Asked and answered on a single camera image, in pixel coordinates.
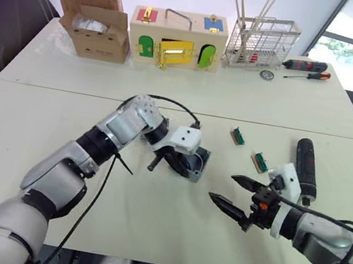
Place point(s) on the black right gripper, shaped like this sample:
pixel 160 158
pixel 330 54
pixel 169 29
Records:
pixel 265 202

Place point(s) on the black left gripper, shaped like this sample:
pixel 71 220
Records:
pixel 162 157

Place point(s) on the grey metal junction box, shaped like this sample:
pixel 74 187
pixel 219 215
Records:
pixel 198 175

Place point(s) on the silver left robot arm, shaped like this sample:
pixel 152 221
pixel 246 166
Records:
pixel 52 178

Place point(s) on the wooden lock box toy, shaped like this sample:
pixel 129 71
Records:
pixel 180 33

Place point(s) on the red black electric screwdriver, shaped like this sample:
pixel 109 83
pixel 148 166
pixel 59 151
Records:
pixel 306 65

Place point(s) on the open cardboard box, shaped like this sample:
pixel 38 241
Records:
pixel 93 42

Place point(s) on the small green terminal block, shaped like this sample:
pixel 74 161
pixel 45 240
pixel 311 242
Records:
pixel 259 162
pixel 238 136

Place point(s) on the black zip tie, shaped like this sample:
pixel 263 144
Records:
pixel 124 165

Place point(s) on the round metal disc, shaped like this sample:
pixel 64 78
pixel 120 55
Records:
pixel 267 75

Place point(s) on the red item in rack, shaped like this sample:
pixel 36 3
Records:
pixel 253 58

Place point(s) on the wooden chopstick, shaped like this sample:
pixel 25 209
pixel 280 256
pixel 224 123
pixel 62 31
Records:
pixel 266 7
pixel 270 5
pixel 242 10
pixel 239 20

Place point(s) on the clear plastic bag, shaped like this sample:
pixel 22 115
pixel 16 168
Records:
pixel 91 24

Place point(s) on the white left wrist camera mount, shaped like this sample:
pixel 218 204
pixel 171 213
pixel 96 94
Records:
pixel 187 139

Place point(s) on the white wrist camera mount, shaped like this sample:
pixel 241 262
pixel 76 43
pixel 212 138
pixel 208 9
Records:
pixel 187 139
pixel 290 186

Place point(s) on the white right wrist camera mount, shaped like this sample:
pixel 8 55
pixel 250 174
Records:
pixel 290 186

